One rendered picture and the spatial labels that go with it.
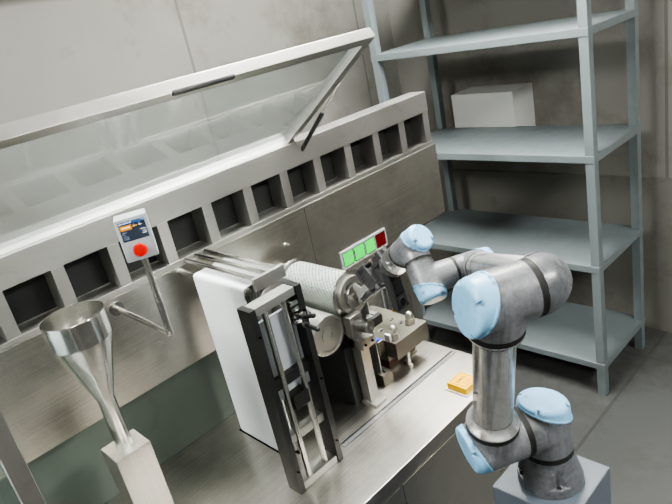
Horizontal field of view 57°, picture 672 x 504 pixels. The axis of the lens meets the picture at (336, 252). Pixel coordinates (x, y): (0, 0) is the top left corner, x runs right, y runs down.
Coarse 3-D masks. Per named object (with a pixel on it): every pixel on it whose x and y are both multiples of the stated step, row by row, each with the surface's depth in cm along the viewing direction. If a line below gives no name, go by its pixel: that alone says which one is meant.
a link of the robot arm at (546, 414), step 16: (528, 400) 140; (544, 400) 139; (560, 400) 139; (528, 416) 137; (544, 416) 135; (560, 416) 135; (528, 432) 135; (544, 432) 136; (560, 432) 136; (544, 448) 137; (560, 448) 138
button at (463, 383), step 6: (462, 372) 190; (456, 378) 188; (462, 378) 187; (468, 378) 187; (450, 384) 186; (456, 384) 185; (462, 384) 184; (468, 384) 184; (456, 390) 185; (462, 390) 183; (468, 390) 183
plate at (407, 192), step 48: (432, 144) 251; (336, 192) 217; (384, 192) 235; (432, 192) 255; (240, 240) 191; (288, 240) 205; (336, 240) 220; (144, 288) 171; (192, 288) 182; (144, 336) 173; (192, 336) 184; (0, 384) 148; (48, 384) 156; (144, 384) 175; (48, 432) 158
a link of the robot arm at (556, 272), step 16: (464, 256) 153; (480, 256) 145; (496, 256) 138; (512, 256) 132; (528, 256) 116; (544, 256) 115; (464, 272) 152; (544, 272) 111; (560, 272) 112; (560, 288) 112; (560, 304) 113
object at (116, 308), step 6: (114, 306) 165; (120, 306) 166; (114, 312) 165; (120, 312) 162; (126, 312) 160; (132, 312) 159; (132, 318) 158; (138, 318) 155; (144, 318) 154; (144, 324) 153; (150, 324) 151; (156, 324) 149; (162, 330) 146
